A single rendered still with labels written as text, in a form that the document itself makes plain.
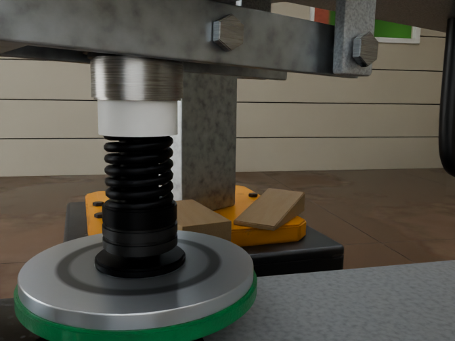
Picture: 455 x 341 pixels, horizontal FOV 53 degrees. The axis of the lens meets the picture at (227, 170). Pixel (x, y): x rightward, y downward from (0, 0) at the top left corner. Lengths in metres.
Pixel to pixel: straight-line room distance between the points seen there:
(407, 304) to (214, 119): 0.71
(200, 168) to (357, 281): 0.60
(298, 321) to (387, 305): 0.10
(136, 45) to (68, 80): 5.98
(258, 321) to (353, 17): 0.31
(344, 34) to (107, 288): 0.32
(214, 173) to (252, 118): 5.39
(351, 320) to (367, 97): 6.70
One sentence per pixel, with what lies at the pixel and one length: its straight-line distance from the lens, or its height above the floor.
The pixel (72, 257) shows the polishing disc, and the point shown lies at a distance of 0.47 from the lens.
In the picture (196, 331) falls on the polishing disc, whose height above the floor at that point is 0.89.
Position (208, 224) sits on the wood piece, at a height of 0.83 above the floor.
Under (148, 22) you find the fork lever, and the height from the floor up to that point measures 1.12.
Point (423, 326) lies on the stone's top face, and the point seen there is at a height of 0.85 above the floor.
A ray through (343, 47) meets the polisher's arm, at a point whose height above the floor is 1.11.
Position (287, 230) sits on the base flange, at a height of 0.77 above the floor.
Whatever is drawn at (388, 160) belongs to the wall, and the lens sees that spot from 7.39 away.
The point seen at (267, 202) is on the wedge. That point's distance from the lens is 1.10.
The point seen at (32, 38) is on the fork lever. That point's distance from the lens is 0.33.
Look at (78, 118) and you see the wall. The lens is 6.32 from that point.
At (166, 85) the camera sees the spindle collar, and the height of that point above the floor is 1.07.
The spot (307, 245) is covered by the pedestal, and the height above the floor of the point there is 0.74.
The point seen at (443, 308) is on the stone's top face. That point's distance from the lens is 0.54.
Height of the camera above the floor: 1.06
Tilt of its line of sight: 9 degrees down
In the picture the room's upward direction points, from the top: 1 degrees clockwise
